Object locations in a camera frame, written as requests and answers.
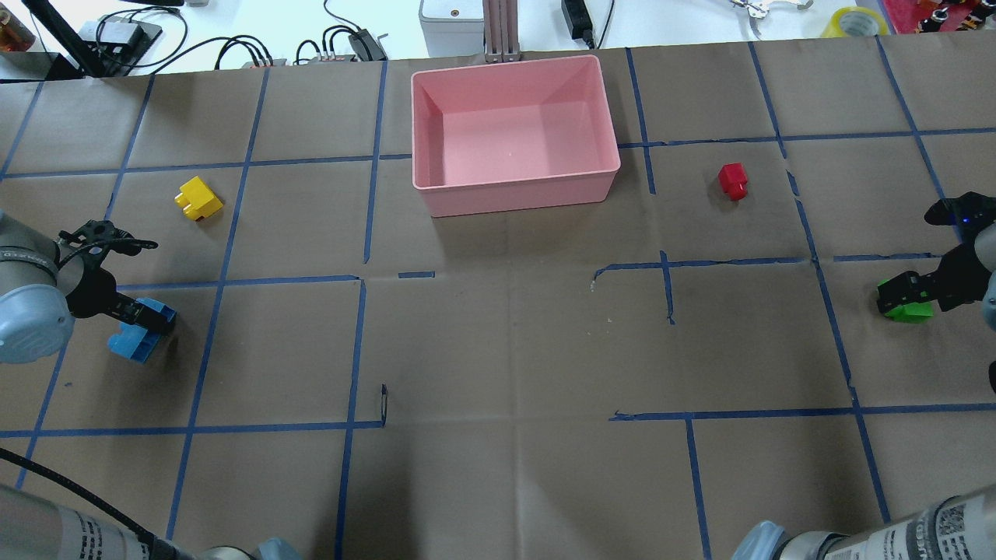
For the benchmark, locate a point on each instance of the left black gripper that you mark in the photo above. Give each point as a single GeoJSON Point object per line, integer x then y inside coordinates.
{"type": "Point", "coordinates": [91, 291]}

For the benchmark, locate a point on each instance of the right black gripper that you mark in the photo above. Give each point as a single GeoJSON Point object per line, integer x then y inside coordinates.
{"type": "Point", "coordinates": [954, 278]}

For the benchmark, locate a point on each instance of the green two-stud block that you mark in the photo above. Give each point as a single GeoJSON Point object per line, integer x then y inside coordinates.
{"type": "Point", "coordinates": [897, 299]}

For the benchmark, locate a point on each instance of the blue three-stud block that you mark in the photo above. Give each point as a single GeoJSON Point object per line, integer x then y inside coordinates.
{"type": "Point", "coordinates": [138, 343]}

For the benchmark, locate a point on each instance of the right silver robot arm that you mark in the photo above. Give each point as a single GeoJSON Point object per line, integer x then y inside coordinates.
{"type": "Point", "coordinates": [961, 527]}

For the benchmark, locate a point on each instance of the pink plastic box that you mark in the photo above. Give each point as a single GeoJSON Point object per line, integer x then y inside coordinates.
{"type": "Point", "coordinates": [512, 136]}

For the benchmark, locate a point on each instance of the white square box device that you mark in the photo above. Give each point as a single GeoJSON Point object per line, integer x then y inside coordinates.
{"type": "Point", "coordinates": [452, 28]}

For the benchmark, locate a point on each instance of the yellow two-stud block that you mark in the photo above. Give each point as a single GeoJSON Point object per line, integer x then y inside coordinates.
{"type": "Point", "coordinates": [196, 200]}

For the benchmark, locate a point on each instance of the red small block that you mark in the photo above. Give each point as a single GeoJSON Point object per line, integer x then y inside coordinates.
{"type": "Point", "coordinates": [733, 181]}

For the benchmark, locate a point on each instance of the brown paper table cover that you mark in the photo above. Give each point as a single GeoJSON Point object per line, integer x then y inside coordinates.
{"type": "Point", "coordinates": [646, 377]}

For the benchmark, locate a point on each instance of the black usb hub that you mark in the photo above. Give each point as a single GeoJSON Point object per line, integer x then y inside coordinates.
{"type": "Point", "coordinates": [119, 39]}

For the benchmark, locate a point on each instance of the yellow tape roll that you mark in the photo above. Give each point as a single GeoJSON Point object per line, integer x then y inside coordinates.
{"type": "Point", "coordinates": [855, 21]}

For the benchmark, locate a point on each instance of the black power adapter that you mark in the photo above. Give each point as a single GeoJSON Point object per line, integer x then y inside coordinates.
{"type": "Point", "coordinates": [578, 20]}

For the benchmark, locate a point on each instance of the aluminium frame post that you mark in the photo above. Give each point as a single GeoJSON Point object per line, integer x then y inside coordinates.
{"type": "Point", "coordinates": [501, 34]}

